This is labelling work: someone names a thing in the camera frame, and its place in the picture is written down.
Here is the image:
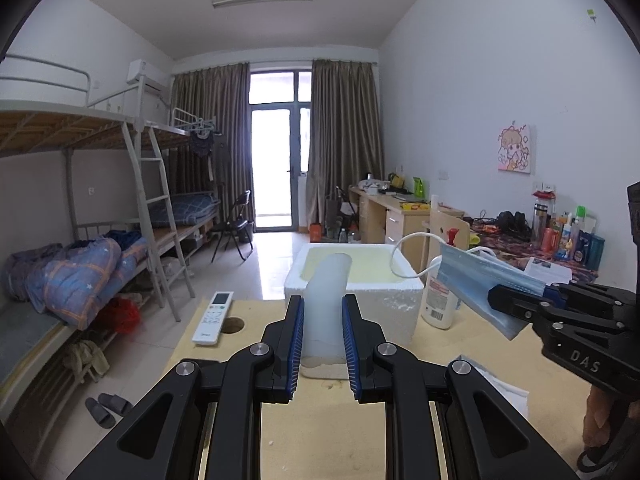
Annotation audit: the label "ceiling tube light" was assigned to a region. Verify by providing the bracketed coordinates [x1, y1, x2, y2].
[211, 0, 316, 10]

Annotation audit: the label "brown curtain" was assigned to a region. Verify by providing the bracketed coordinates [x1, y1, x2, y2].
[306, 58, 386, 233]
[171, 62, 256, 233]

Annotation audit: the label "pink cartoon wall poster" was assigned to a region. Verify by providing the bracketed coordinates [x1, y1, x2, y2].
[497, 121, 537, 175]

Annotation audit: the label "hanging dark clothes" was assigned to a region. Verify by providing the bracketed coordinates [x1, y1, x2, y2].
[189, 130, 216, 158]

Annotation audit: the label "glass balcony door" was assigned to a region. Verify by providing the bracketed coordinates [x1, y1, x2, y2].
[248, 70, 313, 233]

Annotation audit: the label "white foam box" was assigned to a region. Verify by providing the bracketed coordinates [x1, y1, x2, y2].
[284, 242, 425, 380]

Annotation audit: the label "beige cloth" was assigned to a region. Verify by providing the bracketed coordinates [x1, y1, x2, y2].
[64, 340, 110, 378]

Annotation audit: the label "grey slipper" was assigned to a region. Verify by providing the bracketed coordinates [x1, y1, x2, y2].
[98, 393, 134, 417]
[85, 397, 117, 429]

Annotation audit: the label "row of toiletry bottles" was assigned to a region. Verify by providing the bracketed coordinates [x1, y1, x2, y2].
[531, 191, 607, 271]

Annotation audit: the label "grey purple blanket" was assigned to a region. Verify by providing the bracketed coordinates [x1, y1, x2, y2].
[5, 242, 63, 303]

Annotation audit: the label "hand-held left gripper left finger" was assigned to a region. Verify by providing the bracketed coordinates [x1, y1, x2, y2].
[67, 295, 305, 480]

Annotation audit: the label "wooden desk with drawers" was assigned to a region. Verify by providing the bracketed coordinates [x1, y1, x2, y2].
[348, 185, 466, 246]

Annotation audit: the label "wooden chair with smiley face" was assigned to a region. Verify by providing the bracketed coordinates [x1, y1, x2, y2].
[429, 208, 472, 253]

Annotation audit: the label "printed paper sheet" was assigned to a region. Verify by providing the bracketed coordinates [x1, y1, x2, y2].
[525, 256, 572, 286]

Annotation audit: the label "white remote control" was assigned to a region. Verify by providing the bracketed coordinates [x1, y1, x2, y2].
[192, 291, 235, 346]

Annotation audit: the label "metal bunk bed with ladder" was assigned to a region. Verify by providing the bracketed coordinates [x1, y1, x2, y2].
[0, 55, 196, 411]

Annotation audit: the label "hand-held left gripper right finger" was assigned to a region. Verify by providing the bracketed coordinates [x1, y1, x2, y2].
[341, 294, 578, 480]

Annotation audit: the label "white air conditioner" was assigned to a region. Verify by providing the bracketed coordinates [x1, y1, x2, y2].
[126, 60, 168, 92]

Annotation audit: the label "blue plaid quilt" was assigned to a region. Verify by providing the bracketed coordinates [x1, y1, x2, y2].
[149, 192, 221, 228]

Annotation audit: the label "black folding chair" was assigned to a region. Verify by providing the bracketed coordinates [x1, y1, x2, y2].
[211, 190, 255, 264]

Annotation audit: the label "black headphones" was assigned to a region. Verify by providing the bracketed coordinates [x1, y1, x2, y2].
[495, 211, 532, 241]

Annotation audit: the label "desk with patterned cloth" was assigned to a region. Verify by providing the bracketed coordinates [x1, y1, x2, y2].
[462, 215, 598, 286]

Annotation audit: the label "dark blue clothes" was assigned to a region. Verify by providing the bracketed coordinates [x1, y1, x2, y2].
[107, 230, 146, 248]

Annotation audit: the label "blue quilt with orange lines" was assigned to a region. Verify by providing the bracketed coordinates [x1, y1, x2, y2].
[25, 237, 151, 331]

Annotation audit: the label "red bag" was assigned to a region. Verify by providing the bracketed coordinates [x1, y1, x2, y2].
[97, 296, 142, 333]

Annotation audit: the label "person's right hand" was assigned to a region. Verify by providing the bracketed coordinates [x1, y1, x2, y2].
[582, 387, 623, 453]

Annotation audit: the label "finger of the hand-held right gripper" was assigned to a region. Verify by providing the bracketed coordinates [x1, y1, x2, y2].
[544, 281, 623, 307]
[487, 284, 621, 331]

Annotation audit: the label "white lotion bottle red pump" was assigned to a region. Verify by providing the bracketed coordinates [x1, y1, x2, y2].
[420, 227, 468, 331]

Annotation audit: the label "stack of blue face masks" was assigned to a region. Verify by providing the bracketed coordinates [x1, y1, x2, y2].
[390, 232, 548, 342]

